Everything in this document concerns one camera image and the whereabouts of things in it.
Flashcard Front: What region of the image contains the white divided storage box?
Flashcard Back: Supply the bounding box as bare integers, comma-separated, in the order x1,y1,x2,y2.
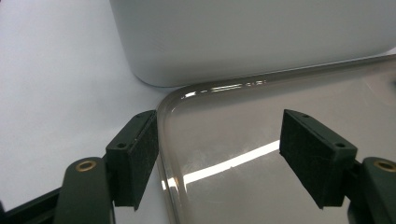
108,0,396,88

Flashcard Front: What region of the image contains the translucent grey box lid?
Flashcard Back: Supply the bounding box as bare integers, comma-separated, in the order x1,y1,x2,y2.
155,54,396,224

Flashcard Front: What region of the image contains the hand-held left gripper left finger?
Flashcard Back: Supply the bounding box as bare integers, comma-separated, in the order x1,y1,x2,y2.
106,109,160,212

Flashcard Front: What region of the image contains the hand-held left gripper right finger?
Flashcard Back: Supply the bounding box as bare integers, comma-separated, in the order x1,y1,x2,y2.
278,108,359,210

